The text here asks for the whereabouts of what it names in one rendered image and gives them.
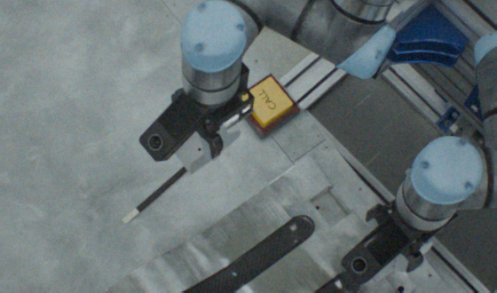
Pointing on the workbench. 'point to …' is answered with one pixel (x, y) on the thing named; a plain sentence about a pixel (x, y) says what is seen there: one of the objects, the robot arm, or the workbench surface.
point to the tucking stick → (154, 194)
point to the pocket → (330, 206)
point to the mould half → (211, 265)
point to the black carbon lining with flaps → (341, 283)
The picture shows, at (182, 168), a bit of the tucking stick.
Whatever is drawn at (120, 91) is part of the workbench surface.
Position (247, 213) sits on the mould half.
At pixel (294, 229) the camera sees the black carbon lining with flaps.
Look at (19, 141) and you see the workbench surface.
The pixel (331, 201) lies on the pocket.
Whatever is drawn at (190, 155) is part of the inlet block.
